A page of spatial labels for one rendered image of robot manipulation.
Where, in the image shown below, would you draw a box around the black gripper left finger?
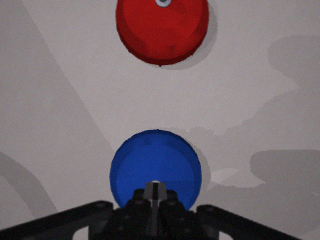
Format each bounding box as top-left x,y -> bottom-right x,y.
0,182 -> 156,240

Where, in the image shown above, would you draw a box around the blue dome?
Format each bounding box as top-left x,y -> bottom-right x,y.
110,129 -> 202,210

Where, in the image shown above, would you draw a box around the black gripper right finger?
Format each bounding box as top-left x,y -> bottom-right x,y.
154,182 -> 301,240

